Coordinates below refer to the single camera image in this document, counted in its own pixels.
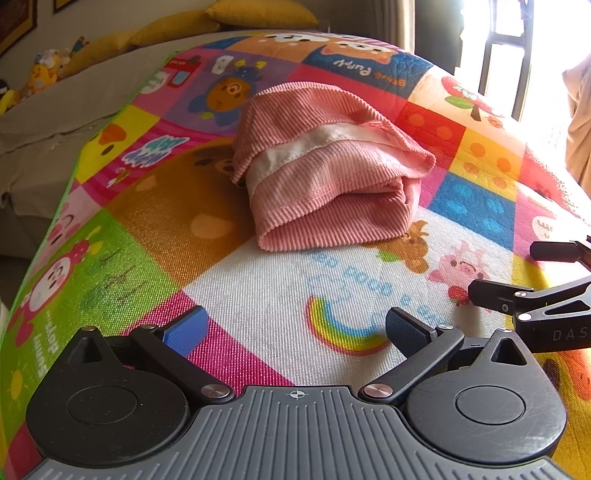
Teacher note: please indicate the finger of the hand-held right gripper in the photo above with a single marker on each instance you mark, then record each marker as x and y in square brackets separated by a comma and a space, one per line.
[558, 251]
[498, 297]

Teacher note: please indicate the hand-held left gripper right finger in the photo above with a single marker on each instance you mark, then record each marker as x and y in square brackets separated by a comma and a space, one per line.
[406, 332]

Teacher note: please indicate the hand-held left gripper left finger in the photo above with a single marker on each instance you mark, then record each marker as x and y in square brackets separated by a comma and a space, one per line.
[184, 331]

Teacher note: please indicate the pink ribbed top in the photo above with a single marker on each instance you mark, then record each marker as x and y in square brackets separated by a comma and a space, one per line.
[323, 194]

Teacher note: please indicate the colourful printed blanket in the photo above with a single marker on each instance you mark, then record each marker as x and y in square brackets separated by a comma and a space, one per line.
[258, 286]

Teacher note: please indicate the tan cloth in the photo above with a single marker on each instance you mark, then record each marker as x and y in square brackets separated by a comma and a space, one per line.
[579, 129]

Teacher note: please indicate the black window grille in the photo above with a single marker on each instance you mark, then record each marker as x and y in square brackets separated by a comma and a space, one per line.
[487, 69]

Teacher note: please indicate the black panel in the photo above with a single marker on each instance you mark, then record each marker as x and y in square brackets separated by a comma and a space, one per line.
[438, 32]

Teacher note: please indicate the beige bed sheet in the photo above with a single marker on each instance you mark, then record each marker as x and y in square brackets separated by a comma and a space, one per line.
[69, 101]

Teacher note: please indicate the beige curtain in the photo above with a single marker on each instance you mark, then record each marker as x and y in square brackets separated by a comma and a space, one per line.
[397, 23]

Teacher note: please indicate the yellow banana plush toy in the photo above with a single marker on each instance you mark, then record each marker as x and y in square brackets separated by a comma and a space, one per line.
[9, 100]

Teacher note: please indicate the yellow pillow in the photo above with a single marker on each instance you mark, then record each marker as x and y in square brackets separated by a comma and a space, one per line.
[263, 13]
[175, 28]
[99, 53]

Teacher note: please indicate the yellow chick plush toy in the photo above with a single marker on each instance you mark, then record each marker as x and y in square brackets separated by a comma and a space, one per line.
[42, 74]

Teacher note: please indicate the small colourful plush toy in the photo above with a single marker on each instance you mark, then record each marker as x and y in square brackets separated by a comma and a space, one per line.
[76, 50]

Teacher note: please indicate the framed wall picture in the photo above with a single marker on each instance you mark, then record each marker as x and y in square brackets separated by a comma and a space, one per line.
[67, 4]
[16, 25]

